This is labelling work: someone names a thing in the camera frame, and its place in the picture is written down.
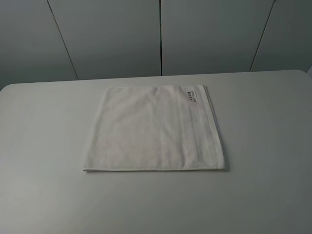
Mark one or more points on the white towel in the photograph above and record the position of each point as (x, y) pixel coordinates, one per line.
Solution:
(161, 128)

